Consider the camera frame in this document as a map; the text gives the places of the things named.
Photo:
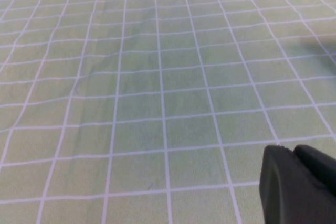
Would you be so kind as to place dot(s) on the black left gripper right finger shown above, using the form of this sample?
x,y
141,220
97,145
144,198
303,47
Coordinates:
x,y
320,171

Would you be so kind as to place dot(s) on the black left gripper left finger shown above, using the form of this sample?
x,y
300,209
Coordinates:
x,y
286,192

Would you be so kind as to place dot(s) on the green white-checked tablecloth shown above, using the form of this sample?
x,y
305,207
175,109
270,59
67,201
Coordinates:
x,y
157,77

